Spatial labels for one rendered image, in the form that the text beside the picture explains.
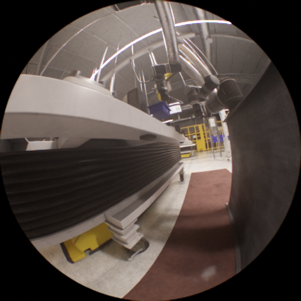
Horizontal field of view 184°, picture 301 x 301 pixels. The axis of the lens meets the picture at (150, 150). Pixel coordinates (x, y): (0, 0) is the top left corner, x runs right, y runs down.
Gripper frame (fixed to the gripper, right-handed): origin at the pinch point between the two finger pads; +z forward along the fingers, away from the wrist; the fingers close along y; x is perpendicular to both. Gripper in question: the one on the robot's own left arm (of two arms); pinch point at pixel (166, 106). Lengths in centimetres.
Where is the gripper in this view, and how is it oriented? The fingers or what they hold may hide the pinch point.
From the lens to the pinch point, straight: 89.5
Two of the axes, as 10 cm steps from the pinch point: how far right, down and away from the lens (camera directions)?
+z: 1.4, 9.9, -0.2
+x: -4.8, 0.5, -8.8
